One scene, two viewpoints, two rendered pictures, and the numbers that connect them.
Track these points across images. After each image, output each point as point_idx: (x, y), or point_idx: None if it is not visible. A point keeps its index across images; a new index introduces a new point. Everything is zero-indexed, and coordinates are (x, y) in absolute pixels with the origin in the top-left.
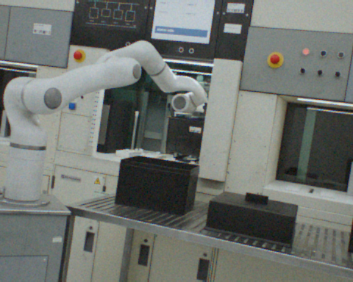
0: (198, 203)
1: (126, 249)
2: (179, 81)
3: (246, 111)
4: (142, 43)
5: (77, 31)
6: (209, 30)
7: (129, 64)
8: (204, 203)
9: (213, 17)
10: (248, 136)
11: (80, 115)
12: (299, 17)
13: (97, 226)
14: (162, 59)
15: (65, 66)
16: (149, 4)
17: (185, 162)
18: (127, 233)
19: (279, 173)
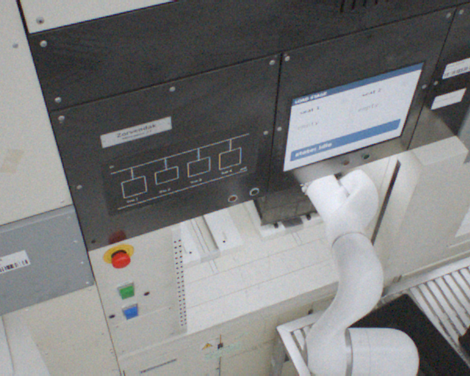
0: (382, 303)
1: (277, 373)
2: (363, 220)
3: None
4: (377, 283)
5: (101, 229)
6: (403, 117)
7: (417, 369)
8: (385, 294)
9: (414, 96)
10: (446, 207)
11: (150, 310)
12: None
13: (218, 372)
14: (372, 245)
15: (94, 281)
16: (273, 124)
17: (299, 225)
18: (278, 363)
19: None
